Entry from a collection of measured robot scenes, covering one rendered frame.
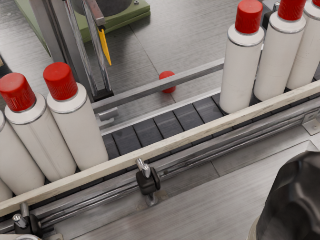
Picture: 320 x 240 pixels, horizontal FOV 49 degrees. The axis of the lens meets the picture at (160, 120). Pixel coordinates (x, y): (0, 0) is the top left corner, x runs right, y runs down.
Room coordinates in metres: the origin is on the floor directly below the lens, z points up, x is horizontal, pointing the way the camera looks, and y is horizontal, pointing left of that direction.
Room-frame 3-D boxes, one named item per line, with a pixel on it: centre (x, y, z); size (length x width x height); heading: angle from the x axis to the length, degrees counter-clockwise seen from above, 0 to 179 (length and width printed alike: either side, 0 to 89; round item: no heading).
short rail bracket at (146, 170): (0.24, 0.02, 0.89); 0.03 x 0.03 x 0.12; 18
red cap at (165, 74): (0.50, -0.02, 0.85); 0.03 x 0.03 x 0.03
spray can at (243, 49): (0.39, -0.13, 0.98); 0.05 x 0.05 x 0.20
